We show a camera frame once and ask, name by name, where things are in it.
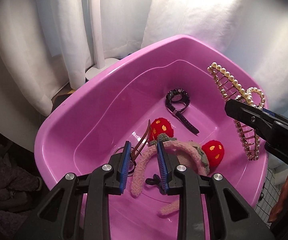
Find brown thin hair clip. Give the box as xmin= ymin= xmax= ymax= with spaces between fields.
xmin=130 ymin=120 xmax=151 ymax=162

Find gold pearl hair claw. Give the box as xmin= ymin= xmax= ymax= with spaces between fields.
xmin=207 ymin=62 xmax=265 ymax=161

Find black digital wristwatch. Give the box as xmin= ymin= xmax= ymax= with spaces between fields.
xmin=165 ymin=88 xmax=199 ymax=135

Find person's right hand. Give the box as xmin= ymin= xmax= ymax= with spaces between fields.
xmin=268 ymin=176 xmax=288 ymax=223

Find white black grid bedsheet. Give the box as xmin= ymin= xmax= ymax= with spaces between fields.
xmin=254 ymin=168 xmax=288 ymax=227

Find pink fuzzy strawberry headband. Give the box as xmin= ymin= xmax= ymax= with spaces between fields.
xmin=130 ymin=117 xmax=226 ymax=217

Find pink plastic tub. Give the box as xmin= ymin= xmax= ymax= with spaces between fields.
xmin=33 ymin=34 xmax=270 ymax=240

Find white lamp stand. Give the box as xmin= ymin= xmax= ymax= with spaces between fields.
xmin=85 ymin=0 xmax=119 ymax=80

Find white curtain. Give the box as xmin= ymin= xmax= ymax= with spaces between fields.
xmin=0 ymin=0 xmax=288 ymax=150

